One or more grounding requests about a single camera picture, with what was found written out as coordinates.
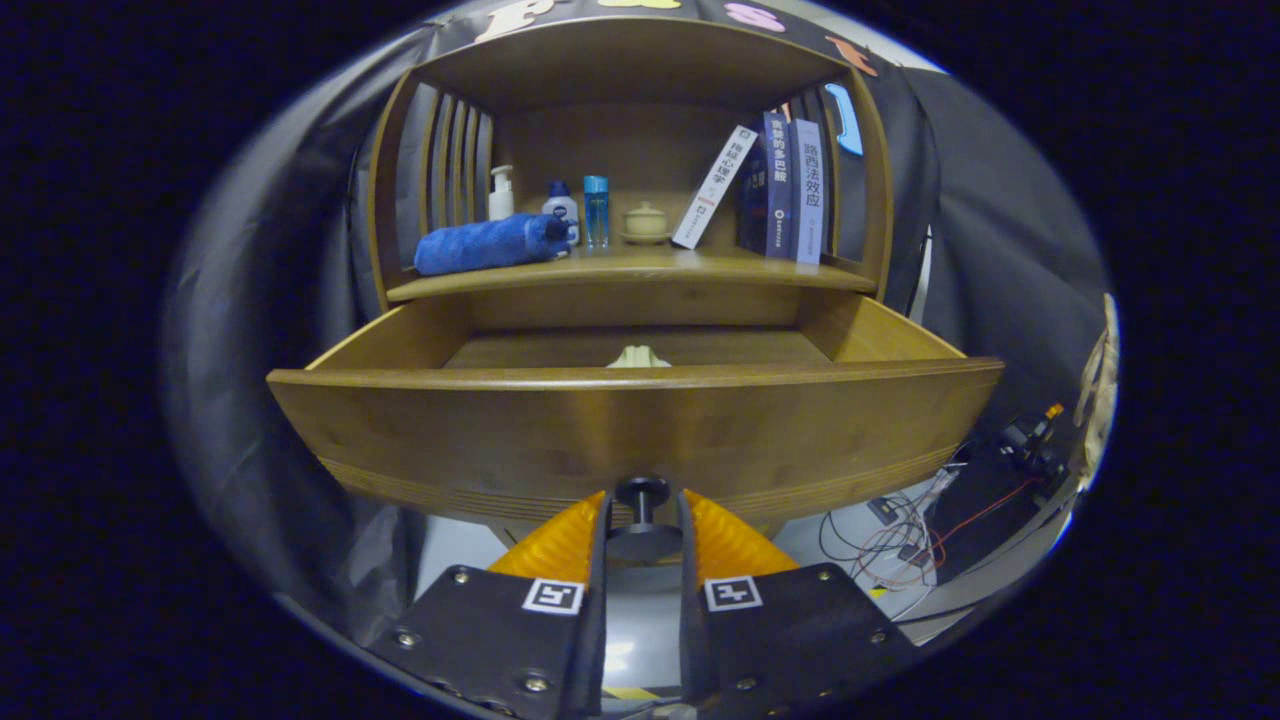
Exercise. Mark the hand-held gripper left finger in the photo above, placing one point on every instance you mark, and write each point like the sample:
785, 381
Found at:
560, 640

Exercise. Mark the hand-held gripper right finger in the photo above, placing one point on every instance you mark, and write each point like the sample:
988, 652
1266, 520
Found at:
730, 650

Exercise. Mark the black round drawer knob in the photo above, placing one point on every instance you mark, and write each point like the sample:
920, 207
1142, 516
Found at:
642, 490

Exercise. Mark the wooden countertop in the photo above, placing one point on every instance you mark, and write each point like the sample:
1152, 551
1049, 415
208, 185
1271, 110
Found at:
640, 265

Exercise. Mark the wooden cabinet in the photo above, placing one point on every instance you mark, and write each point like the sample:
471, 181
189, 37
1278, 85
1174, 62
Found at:
620, 150

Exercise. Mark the small black adapter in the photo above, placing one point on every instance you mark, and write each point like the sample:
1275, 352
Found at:
882, 510

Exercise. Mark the black device with orange tip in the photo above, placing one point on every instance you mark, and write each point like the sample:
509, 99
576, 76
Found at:
1030, 440

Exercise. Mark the blue rolled towel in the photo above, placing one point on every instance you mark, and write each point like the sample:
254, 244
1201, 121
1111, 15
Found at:
480, 245

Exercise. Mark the metal light stand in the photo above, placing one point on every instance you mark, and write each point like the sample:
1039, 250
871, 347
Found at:
922, 280

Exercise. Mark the cream lidded teacup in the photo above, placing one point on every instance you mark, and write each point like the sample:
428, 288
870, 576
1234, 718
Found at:
645, 222

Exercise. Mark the clear blue bottle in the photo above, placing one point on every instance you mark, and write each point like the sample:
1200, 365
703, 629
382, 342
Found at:
596, 210

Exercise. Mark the white bottle with blue cap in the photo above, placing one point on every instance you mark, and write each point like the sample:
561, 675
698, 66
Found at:
562, 205

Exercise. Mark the white pump bottle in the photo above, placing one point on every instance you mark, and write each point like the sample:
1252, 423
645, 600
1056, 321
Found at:
501, 195

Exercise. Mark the beige bag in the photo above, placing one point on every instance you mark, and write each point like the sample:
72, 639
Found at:
1095, 380

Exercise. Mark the white book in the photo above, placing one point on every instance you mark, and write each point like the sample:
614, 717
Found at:
712, 188

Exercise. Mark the light purple book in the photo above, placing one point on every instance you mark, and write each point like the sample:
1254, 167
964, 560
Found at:
810, 190

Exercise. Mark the dark blue book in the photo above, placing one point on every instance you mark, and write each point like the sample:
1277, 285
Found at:
775, 185

